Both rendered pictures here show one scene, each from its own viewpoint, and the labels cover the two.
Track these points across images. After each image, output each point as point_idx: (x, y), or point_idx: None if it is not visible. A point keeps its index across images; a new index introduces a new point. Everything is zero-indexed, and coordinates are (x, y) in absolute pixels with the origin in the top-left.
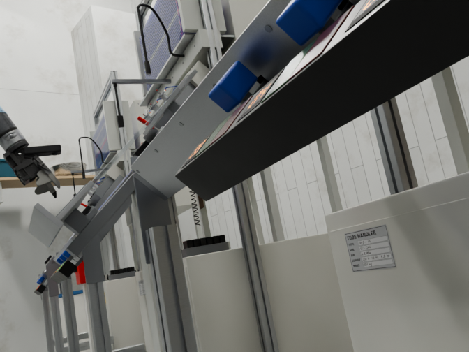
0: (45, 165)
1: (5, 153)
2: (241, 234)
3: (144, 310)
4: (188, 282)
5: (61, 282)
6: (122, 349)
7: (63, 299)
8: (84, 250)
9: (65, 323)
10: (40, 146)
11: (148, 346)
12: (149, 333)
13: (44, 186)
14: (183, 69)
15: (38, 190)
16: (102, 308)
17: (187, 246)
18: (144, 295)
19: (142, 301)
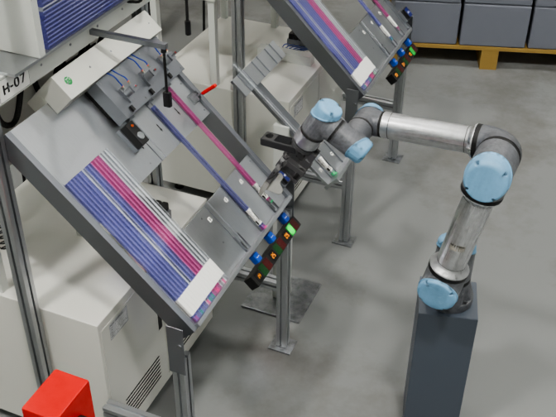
0: None
1: (318, 150)
2: (158, 174)
3: (120, 347)
4: None
5: (186, 359)
6: (136, 408)
7: (191, 371)
8: (292, 196)
9: (191, 398)
10: (285, 136)
11: (119, 387)
12: (125, 365)
13: (272, 184)
14: (121, 17)
15: (279, 189)
16: None
17: (168, 208)
18: (122, 328)
19: (114, 343)
